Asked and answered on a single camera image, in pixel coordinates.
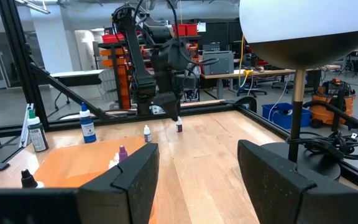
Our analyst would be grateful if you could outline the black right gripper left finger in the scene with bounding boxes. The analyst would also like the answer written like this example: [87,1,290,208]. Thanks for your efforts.
[76,142,160,224]

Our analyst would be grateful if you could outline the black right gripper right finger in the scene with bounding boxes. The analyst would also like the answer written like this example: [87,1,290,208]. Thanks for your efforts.
[237,139,358,224]

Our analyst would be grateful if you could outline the large bottle blue cap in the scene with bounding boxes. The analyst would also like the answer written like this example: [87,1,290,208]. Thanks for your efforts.
[79,101,98,144]

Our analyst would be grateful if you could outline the large bottle black cap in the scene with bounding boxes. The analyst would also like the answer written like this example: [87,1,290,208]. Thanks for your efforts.
[20,169,45,189]

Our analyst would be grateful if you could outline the large bottle green cap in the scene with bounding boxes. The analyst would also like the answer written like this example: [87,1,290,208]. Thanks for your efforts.
[26,108,49,152]

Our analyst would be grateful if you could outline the red storage bin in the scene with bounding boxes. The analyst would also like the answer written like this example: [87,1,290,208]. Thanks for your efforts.
[172,24,186,37]
[101,33,126,44]
[185,24,198,37]

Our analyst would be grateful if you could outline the grey metal box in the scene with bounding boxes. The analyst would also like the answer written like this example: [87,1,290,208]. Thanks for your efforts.
[202,50,235,76]

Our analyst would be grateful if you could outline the black shelf rack orange bins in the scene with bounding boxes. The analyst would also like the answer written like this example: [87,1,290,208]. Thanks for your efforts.
[98,23,203,110]

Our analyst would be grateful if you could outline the wooden-topped workbench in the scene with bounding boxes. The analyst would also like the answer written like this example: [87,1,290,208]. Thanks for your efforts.
[200,64,341,100]

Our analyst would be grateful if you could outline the orange translucent plastic bin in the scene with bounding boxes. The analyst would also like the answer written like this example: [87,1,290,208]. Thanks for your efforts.
[33,136,158,224]

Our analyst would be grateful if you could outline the white globe lamp black base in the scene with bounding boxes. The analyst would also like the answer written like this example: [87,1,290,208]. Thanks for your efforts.
[239,0,358,182]

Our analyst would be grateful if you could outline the black office stool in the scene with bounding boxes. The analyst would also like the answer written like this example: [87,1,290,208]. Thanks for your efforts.
[236,83,269,99]

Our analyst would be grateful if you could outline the blue plastic crate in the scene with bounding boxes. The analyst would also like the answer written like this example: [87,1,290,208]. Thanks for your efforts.
[262,102,312,130]

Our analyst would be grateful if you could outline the orange shop vacuum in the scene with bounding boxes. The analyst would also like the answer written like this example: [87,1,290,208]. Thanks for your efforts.
[303,77,358,131]

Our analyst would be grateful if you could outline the white-topped table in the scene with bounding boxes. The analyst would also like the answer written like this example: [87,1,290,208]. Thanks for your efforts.
[50,68,105,111]

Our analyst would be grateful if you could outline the white flat bar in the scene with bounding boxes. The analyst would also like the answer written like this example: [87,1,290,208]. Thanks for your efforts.
[19,103,34,149]

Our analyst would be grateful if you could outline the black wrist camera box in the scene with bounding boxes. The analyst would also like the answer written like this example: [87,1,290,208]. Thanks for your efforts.
[178,73,198,94]

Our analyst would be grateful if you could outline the yellow power cable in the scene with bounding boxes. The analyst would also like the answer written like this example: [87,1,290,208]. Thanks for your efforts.
[237,34,254,88]

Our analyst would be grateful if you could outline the black lamp power cord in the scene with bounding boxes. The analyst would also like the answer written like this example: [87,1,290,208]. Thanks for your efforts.
[286,129,358,161]

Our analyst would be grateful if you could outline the white cable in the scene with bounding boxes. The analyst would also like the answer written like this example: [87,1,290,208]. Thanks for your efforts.
[267,77,291,122]

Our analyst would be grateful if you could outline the black aluminium table frame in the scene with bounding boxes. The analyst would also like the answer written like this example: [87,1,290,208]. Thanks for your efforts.
[0,0,358,191]

